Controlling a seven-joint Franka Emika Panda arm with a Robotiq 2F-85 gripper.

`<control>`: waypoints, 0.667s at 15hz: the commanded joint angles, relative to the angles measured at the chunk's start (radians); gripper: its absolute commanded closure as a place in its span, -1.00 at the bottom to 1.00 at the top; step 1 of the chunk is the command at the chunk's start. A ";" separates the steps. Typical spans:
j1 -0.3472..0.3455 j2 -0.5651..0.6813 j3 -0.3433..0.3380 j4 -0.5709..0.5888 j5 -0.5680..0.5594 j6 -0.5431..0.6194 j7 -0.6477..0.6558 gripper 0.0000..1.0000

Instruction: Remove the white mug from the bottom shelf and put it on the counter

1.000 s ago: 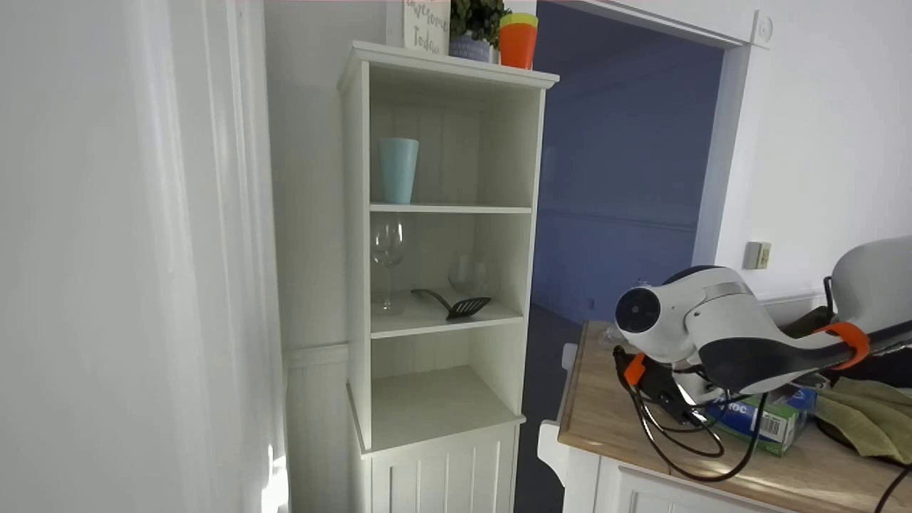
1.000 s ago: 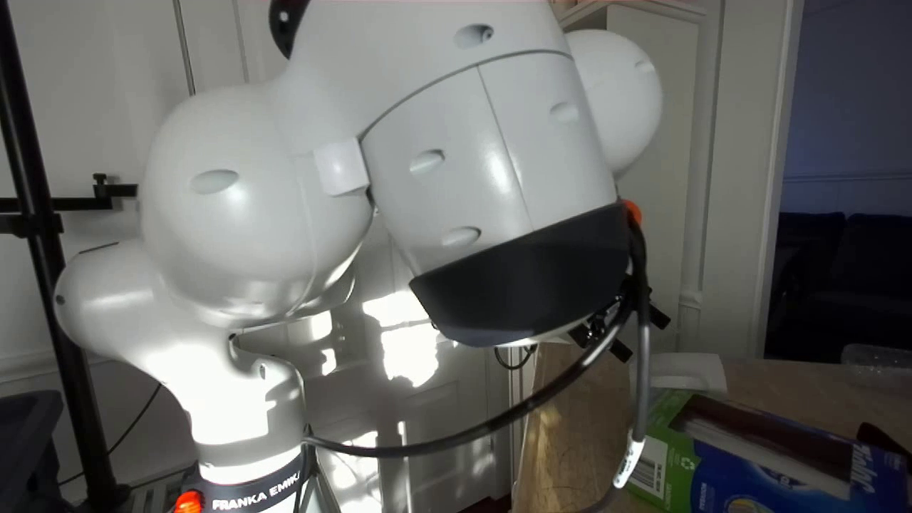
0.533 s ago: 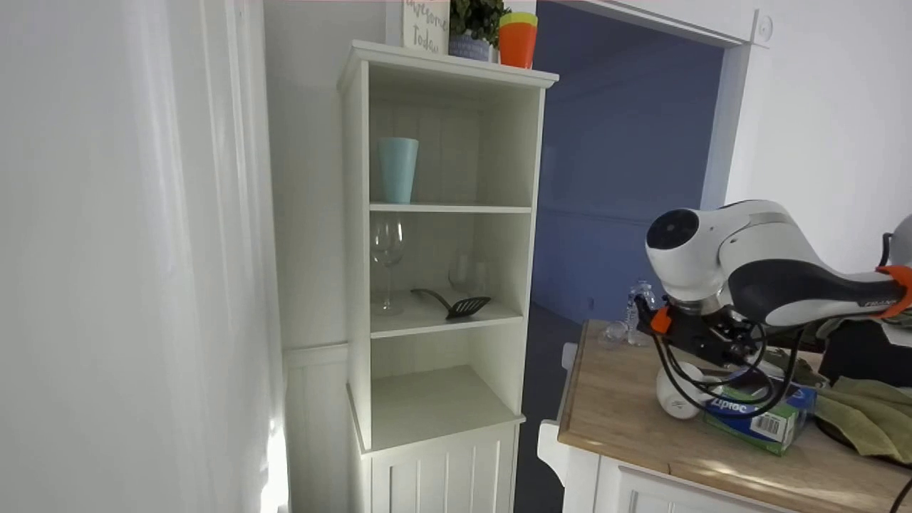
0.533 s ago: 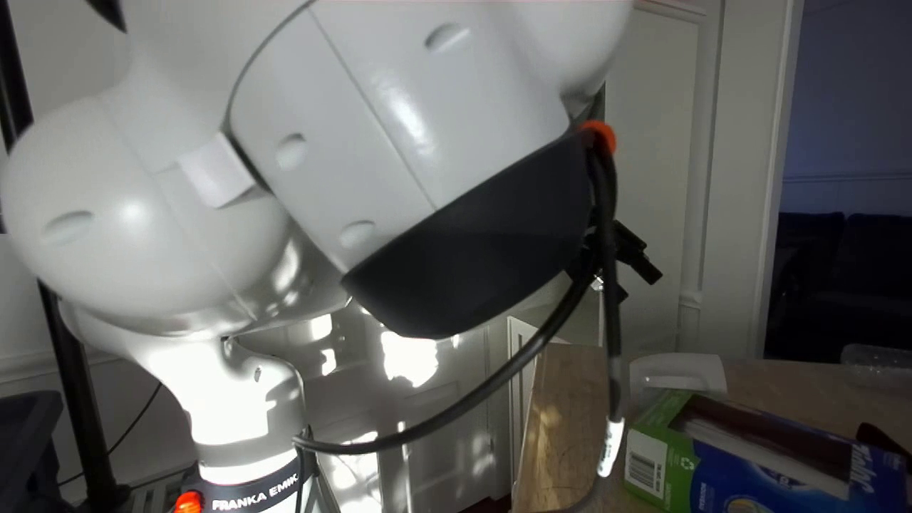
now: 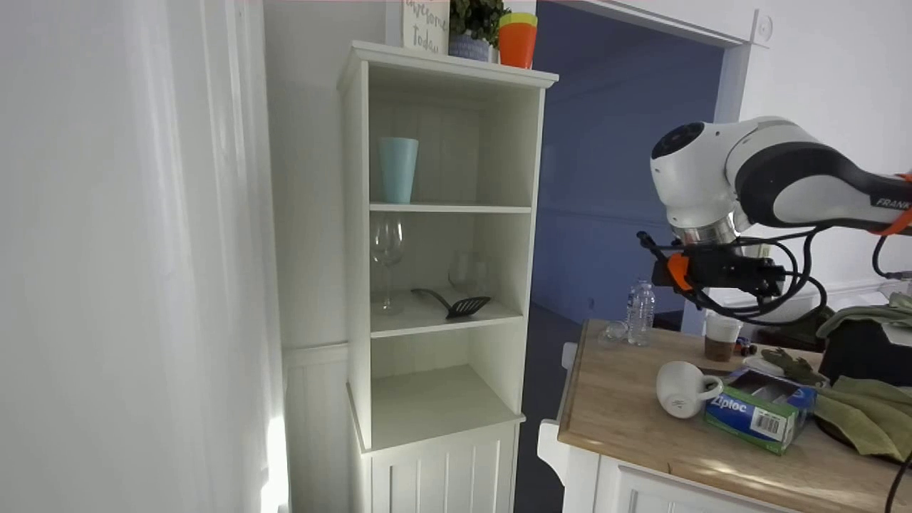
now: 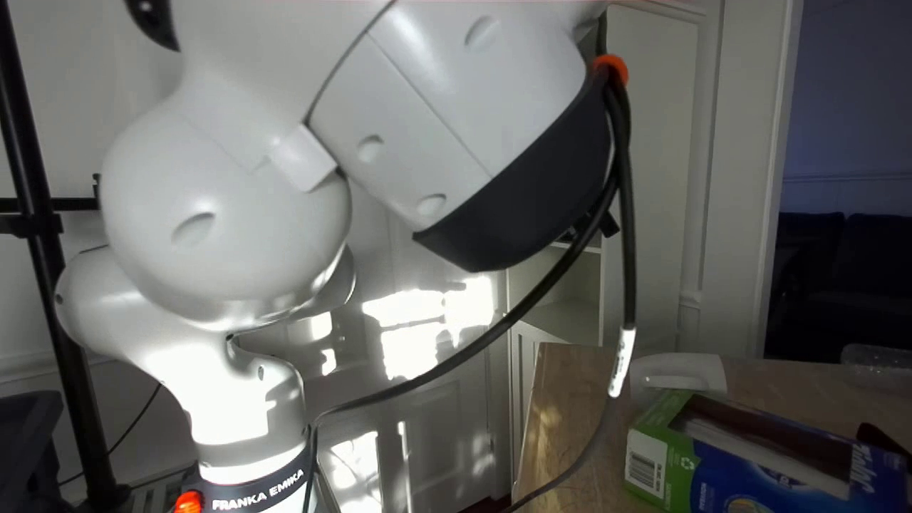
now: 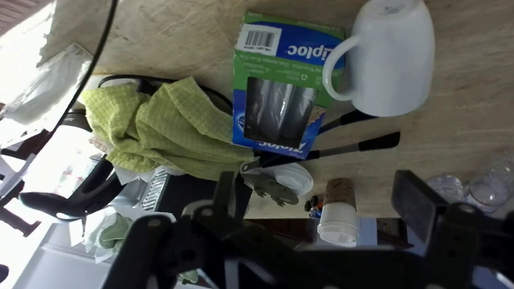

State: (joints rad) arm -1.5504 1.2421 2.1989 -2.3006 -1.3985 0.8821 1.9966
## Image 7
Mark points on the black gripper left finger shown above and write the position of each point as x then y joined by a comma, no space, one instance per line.
182,246

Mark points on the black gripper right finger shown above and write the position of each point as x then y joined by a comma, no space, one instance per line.
428,218

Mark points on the white ceramic mug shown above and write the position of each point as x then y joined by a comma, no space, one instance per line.
396,58

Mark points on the small clear glass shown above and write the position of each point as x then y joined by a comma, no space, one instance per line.
447,186

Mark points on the clear glass tumbler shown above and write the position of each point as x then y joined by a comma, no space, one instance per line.
492,185

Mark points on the cork stoppered white bottle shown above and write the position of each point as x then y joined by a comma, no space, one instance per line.
338,214

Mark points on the black tongs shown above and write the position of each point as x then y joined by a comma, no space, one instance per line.
354,146

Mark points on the green checkered cloth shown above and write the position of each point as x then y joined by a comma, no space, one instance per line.
171,133

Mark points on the black curved plastic object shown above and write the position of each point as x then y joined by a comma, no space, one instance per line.
81,193

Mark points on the green blue Ziploc box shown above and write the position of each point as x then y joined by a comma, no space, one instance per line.
279,90

